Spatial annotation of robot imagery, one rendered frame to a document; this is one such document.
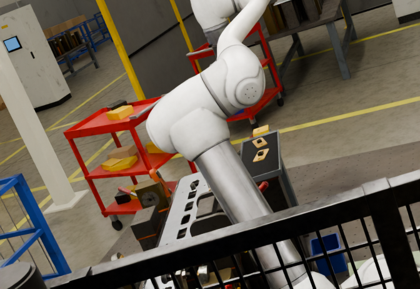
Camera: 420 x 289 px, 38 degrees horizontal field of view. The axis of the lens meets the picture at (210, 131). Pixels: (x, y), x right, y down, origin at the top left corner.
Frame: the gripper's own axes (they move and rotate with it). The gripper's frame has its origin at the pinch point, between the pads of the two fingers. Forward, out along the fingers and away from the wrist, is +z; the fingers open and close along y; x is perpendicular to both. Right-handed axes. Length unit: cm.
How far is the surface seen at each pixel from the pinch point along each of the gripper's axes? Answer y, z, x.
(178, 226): 37, 34, 3
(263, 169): 4.6, 17.9, 24.7
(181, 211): 35.1, 33.7, -8.9
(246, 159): 7.2, 17.8, 10.0
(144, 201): 49, 33, -33
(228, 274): 26, 27, 60
